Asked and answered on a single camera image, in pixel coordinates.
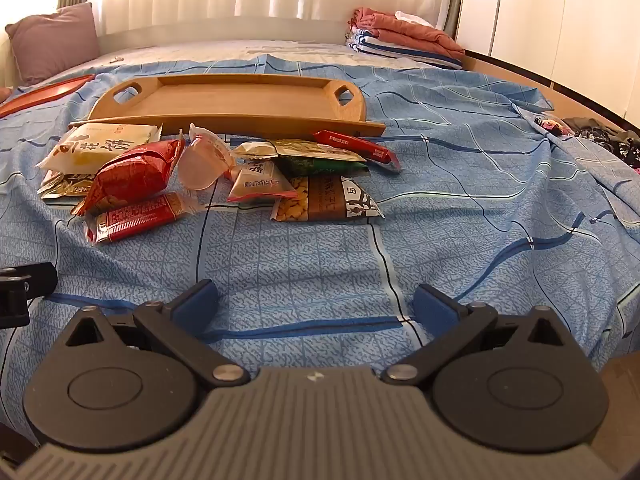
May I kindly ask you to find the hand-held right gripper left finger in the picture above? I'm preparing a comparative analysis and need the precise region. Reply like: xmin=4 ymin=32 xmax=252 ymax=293
xmin=65 ymin=279 xmax=251 ymax=389

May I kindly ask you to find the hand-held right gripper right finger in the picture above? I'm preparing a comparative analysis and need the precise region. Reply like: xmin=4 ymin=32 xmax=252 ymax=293
xmin=381 ymin=283 xmax=574 ymax=389

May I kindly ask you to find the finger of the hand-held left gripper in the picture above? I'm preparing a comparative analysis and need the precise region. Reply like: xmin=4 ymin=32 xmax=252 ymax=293
xmin=0 ymin=262 xmax=59 ymax=305
xmin=0 ymin=287 xmax=32 ymax=332

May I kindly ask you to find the yellow green snack packet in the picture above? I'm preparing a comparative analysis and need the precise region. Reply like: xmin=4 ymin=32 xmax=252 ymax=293
xmin=37 ymin=170 xmax=99 ymax=204

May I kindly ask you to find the clear red label bar packet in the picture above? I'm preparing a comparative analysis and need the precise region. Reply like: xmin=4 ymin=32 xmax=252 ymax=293
xmin=82 ymin=192 xmax=204 ymax=246

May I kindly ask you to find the white red-edged snack packet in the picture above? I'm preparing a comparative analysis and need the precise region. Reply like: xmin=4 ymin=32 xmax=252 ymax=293
xmin=226 ymin=158 xmax=299 ymax=206

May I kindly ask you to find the orange jelly cup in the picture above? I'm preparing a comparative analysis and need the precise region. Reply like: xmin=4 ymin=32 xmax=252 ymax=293
xmin=177 ymin=122 xmax=236 ymax=191

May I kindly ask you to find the red crinkled snack packet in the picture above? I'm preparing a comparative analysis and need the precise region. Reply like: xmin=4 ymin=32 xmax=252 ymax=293
xmin=72 ymin=137 xmax=186 ymax=217

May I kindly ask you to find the white yellow pastry packet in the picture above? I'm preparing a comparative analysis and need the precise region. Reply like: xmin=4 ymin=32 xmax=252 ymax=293
xmin=37 ymin=122 xmax=164 ymax=174

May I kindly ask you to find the brown peanut snack packet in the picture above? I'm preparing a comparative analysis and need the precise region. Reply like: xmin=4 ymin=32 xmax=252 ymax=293
xmin=270 ymin=174 xmax=386 ymax=224

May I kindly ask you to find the dark green snack packet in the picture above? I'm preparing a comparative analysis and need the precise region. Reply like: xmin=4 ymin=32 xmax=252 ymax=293
xmin=276 ymin=155 xmax=372 ymax=179

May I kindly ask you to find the long red snack packet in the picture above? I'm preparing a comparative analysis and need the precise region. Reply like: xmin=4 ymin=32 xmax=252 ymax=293
xmin=312 ymin=129 xmax=404 ymax=174

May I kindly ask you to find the beige seed snack packet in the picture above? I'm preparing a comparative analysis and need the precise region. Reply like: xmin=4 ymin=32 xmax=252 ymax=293
xmin=270 ymin=138 xmax=369 ymax=164

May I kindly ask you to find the wooden serving tray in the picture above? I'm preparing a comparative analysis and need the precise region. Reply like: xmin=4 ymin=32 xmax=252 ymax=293
xmin=67 ymin=73 xmax=387 ymax=139

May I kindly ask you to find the blue checked bedsheet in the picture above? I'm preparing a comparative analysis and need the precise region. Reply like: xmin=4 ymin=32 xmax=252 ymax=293
xmin=0 ymin=52 xmax=640 ymax=413

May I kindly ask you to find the red plastic tray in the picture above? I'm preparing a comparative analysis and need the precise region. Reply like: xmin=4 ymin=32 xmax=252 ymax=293
xmin=0 ymin=74 xmax=96 ymax=119

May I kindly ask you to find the small pink doll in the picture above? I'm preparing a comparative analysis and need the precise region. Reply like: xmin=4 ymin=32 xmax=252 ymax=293
xmin=534 ymin=116 xmax=574 ymax=137

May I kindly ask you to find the purple pillow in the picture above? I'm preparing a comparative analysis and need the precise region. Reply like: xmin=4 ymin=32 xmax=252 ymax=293
xmin=4 ymin=2 xmax=101 ymax=86

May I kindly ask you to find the dark floral cloth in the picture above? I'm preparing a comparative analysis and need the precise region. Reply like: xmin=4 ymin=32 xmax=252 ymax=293
xmin=564 ymin=117 xmax=640 ymax=172

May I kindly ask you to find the blue white striped folded blanket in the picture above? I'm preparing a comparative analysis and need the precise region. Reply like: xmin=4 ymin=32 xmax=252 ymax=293
xmin=345 ymin=26 xmax=464 ymax=70

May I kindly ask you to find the pale patterned mattress pad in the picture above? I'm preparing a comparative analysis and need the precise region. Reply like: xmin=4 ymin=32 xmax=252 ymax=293
xmin=20 ymin=38 xmax=437 ymax=89

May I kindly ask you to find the stack of folded blankets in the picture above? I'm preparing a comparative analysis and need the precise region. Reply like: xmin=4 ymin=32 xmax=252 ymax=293
xmin=349 ymin=7 xmax=466 ymax=59

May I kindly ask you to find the white window ledge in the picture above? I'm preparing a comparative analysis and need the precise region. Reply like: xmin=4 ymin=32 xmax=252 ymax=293
xmin=97 ymin=13 xmax=352 ymax=54

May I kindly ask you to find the white folded cloth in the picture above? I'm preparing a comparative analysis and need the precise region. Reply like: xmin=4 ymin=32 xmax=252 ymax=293
xmin=394 ymin=10 xmax=437 ymax=26

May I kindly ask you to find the white wardrobe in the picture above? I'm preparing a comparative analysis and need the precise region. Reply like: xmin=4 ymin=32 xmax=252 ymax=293
xmin=455 ymin=0 xmax=640 ymax=112

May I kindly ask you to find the wooden bed frame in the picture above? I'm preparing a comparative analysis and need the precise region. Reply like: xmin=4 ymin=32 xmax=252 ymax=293
xmin=461 ymin=49 xmax=640 ymax=132

